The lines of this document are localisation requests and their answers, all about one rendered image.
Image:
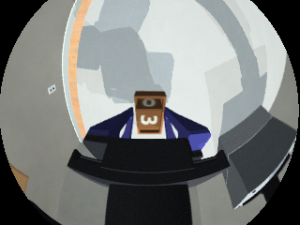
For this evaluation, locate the brown wooden number cube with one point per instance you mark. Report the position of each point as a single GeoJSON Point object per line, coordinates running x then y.
{"type": "Point", "coordinates": [148, 113]}

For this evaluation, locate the brown wooden tray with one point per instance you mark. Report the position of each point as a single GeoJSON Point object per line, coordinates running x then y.
{"type": "Point", "coordinates": [151, 94]}

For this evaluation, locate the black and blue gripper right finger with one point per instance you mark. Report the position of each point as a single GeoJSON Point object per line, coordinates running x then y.
{"type": "Point", "coordinates": [197, 134]}

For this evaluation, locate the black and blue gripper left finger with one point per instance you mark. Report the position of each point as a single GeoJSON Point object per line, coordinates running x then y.
{"type": "Point", "coordinates": [112, 126]}

